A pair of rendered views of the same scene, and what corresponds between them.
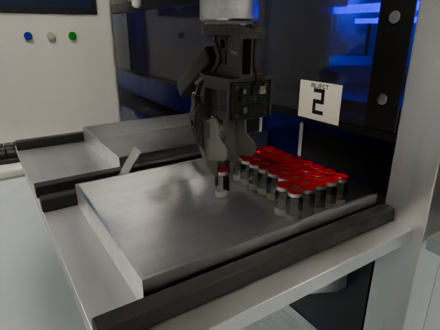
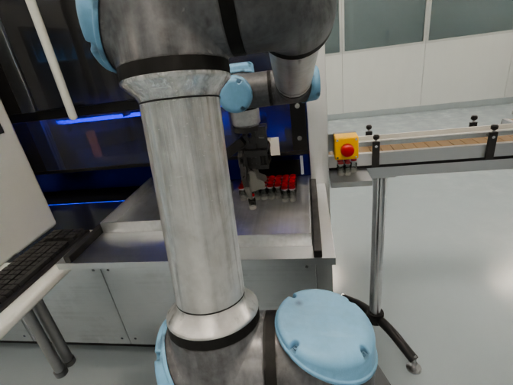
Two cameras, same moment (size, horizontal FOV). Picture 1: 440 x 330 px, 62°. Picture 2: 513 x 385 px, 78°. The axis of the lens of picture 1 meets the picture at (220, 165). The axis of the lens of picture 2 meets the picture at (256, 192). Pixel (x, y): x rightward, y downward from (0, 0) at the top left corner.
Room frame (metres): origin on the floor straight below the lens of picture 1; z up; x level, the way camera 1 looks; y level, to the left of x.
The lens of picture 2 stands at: (-0.08, 0.59, 1.32)
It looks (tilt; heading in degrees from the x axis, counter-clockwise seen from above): 25 degrees down; 314
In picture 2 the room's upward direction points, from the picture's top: 8 degrees counter-clockwise
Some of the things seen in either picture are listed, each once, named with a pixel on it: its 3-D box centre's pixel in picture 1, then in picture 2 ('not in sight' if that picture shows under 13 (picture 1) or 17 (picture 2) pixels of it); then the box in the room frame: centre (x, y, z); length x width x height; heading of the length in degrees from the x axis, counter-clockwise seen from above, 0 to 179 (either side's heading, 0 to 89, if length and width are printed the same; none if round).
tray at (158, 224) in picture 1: (221, 200); (264, 207); (0.47, 0.00, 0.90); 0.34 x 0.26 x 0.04; 123
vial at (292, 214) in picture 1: (294, 204); (292, 193); (0.44, -0.10, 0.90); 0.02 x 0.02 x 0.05
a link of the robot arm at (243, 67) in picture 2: not in sight; (240, 86); (0.50, -0.01, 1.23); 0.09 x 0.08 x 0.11; 127
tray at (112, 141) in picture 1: (173, 135); (166, 198); (0.81, 0.11, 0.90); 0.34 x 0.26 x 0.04; 123
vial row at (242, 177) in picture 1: (268, 182); (267, 192); (0.52, -0.08, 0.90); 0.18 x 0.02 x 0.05; 33
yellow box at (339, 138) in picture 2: not in sight; (345, 145); (0.38, -0.31, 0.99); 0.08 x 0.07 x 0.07; 123
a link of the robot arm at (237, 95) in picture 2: not in sight; (243, 92); (0.43, 0.06, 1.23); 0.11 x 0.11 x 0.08; 37
